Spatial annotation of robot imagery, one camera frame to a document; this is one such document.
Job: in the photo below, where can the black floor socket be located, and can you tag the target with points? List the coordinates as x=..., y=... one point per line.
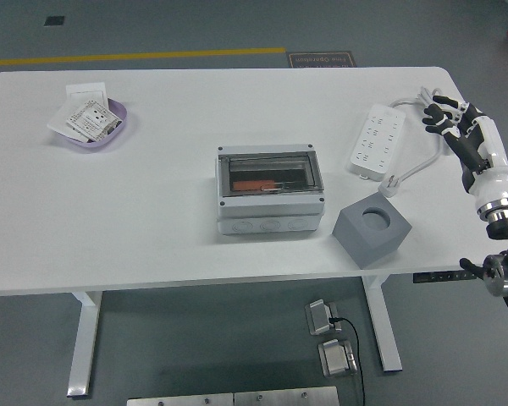
x=54, y=20

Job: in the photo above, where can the white table leg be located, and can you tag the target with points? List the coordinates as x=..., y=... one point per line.
x=82, y=338
x=385, y=330

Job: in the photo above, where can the white power strip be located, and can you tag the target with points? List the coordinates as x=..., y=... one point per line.
x=377, y=135

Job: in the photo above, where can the grey junction box clear lid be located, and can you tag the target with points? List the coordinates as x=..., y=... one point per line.
x=271, y=211

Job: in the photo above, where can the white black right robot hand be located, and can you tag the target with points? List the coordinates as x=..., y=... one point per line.
x=491, y=144

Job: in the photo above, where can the black table control panel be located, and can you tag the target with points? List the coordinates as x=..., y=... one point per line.
x=440, y=276

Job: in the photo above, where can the grey metal plate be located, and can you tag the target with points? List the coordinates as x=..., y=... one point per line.
x=178, y=400
x=285, y=397

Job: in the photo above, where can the orange cylinder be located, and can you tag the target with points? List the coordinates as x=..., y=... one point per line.
x=247, y=186

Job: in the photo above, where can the dark floor sign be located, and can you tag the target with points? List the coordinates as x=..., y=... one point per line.
x=321, y=59

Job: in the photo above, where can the yellow floor tape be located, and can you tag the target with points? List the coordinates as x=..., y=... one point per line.
x=131, y=56

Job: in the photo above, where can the white flat card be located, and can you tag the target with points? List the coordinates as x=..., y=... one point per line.
x=59, y=120

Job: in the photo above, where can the white switch plate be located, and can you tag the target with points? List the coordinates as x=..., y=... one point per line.
x=84, y=91

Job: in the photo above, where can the grey cube with round hole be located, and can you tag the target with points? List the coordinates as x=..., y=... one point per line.
x=364, y=245

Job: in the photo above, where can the packaged white socket panel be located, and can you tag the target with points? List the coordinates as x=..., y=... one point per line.
x=91, y=118

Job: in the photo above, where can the purple tray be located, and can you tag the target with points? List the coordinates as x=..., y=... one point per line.
x=89, y=145

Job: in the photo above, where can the silver foot pedal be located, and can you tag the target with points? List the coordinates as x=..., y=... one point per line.
x=336, y=359
x=319, y=317

